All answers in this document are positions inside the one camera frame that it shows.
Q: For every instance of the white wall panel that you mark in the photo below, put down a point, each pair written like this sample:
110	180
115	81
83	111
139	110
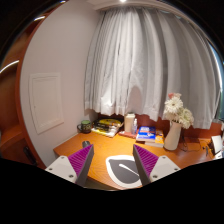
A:
45	100

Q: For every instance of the grey leaf mouse pad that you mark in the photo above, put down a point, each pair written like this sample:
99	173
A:
123	171

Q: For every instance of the red flat book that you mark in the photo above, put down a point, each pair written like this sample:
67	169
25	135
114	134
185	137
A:
127	134

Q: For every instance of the white plastic jar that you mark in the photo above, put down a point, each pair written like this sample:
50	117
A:
128	121

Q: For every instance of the yellow black book stack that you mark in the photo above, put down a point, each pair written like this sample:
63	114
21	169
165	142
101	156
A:
106	127

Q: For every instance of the white ceramic vase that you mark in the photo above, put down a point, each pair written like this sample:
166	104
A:
173	136

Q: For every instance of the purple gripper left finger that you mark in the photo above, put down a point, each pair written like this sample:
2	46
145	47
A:
75	167

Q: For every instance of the small clear bottle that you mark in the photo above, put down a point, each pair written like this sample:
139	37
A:
134	126

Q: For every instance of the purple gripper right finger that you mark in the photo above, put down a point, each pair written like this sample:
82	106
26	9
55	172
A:
151	167

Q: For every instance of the dark computer mouse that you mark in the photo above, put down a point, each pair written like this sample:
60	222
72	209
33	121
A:
85	144

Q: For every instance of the white curtain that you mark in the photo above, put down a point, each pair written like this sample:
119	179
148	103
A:
138	56

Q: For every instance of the white pink flowers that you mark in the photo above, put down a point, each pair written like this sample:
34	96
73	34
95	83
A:
175	111

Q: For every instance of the yellow book under blue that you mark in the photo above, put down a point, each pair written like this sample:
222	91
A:
159	141

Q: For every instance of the green black mug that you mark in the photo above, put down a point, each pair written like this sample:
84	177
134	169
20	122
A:
84	126

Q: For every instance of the white device on right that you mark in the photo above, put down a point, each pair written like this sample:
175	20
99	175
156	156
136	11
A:
218	146

